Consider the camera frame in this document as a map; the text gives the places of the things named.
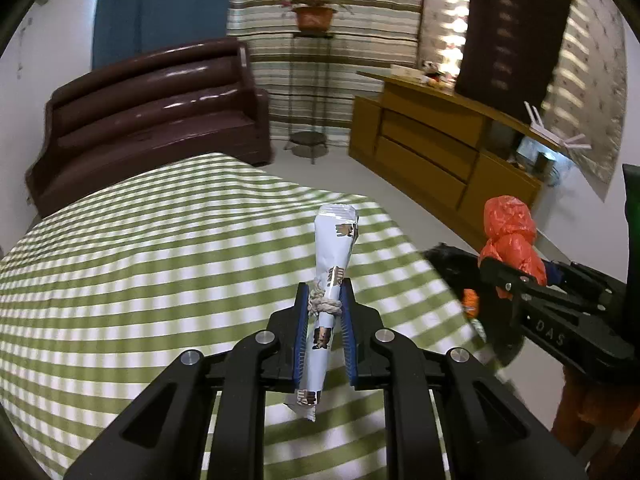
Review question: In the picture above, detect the orange plastic bag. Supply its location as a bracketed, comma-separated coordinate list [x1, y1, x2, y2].
[461, 288, 480, 318]

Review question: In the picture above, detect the blue curtain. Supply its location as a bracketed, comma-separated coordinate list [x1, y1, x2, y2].
[92, 0, 230, 70]

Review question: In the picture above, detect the dark brown leather sofa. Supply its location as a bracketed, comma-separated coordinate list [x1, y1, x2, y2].
[25, 37, 272, 218]

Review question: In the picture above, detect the wooden TV cabinet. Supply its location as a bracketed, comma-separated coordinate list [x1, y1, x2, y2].
[348, 70, 544, 249]

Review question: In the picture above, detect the potted plant in orange pot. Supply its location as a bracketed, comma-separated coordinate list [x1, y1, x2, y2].
[280, 0, 352, 35]

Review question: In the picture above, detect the striped green curtain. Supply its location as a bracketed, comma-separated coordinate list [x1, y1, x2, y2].
[227, 0, 423, 143]

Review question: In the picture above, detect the red plastic bag bundle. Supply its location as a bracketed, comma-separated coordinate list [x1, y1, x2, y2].
[478, 195, 547, 286]

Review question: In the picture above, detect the white box on cabinet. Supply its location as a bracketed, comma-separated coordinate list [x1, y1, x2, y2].
[390, 64, 425, 82]

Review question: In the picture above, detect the purple curtain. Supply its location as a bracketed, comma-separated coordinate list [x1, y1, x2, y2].
[454, 0, 572, 124]

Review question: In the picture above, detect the green checkered tablecloth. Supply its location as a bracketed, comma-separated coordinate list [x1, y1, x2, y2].
[1, 154, 494, 479]

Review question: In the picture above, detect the white patterned paper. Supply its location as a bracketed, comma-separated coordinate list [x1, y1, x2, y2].
[285, 204, 359, 422]

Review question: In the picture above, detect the mouse plush toy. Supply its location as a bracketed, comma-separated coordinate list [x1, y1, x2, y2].
[422, 60, 444, 80]

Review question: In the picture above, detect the black metal plant stand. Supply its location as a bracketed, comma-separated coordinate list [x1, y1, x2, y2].
[284, 32, 334, 165]

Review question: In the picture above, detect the white wifi router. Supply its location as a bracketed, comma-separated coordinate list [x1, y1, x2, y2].
[524, 101, 592, 151]

